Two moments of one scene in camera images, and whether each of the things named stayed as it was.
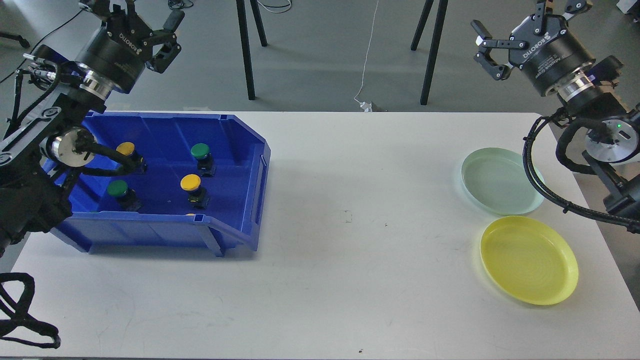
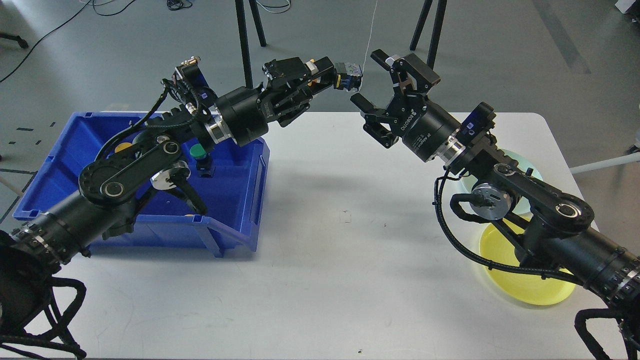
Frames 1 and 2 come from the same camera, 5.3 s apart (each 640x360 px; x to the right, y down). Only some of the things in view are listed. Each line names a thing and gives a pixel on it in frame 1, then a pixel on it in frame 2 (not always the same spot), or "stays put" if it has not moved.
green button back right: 206,165 stays put
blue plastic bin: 204,184 stays put
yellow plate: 529,259 stays put
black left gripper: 117,52 → 247,113
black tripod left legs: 241,12 stays put
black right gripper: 543,45 → 425,126
